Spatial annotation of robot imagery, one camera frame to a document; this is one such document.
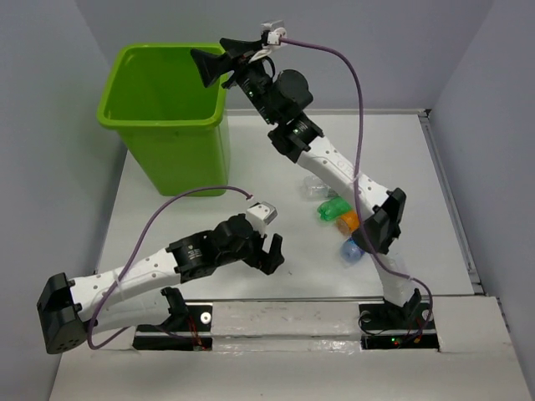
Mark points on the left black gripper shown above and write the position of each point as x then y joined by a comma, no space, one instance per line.
267,262

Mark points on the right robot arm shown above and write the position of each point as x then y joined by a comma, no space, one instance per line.
379,209

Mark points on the small orange bottle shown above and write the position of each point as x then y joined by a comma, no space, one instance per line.
348,223

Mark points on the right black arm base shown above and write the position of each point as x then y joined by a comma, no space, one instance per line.
385,326

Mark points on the green plastic bin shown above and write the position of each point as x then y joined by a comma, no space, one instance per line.
175,128

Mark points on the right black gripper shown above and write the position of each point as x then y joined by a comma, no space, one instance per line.
211,67

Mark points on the clear bottle green blue label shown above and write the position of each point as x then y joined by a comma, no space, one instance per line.
314,189

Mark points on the blue water bottle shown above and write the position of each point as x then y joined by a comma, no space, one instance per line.
350,252

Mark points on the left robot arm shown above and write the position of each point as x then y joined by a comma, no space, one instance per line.
144,291

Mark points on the green plastic bottle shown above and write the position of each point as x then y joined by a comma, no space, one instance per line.
333,208

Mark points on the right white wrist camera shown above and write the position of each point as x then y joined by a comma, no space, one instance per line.
272,34

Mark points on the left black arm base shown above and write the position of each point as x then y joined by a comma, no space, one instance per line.
187,326

